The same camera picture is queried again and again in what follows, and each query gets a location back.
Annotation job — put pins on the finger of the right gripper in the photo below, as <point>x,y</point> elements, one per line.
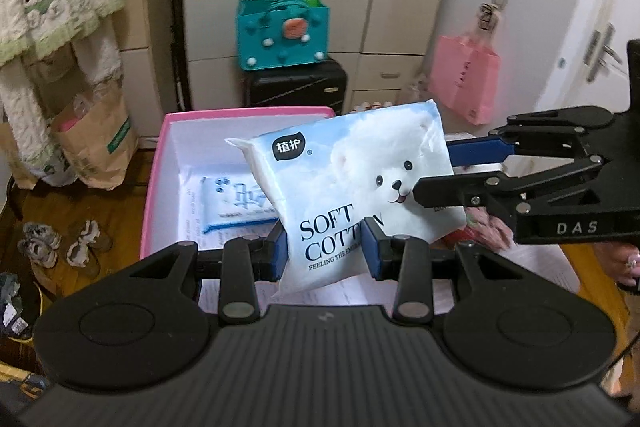
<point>479,151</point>
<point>460,190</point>

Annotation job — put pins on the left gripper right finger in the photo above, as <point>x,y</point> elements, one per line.
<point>406,260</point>

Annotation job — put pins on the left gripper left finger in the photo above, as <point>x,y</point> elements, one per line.
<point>245,262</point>

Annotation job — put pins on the blue white tissue pack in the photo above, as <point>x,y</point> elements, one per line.
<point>232,201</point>

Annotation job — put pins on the pink floral scrunchie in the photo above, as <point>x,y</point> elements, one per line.
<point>487,230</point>

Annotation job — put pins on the person hand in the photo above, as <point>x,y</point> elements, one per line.
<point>620,261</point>

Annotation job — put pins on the paper sheet in box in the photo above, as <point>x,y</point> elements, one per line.
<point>548,261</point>

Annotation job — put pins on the pink tote bag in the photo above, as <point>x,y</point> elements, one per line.
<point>465,69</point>

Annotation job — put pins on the pink cardboard box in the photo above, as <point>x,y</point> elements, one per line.
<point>192,147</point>

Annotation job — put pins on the black suitcase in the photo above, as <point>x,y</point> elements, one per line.
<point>321,84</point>

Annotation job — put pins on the brown paper bag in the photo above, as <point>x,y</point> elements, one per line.
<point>97,136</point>

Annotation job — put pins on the grey white shoes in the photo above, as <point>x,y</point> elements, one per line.
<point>43,244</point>

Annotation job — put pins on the white door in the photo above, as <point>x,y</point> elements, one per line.
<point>591,67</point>

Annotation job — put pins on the teal felt handbag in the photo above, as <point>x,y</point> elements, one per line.
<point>281,33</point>

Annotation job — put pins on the cream knitted cardigan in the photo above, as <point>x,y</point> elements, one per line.
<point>31,32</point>

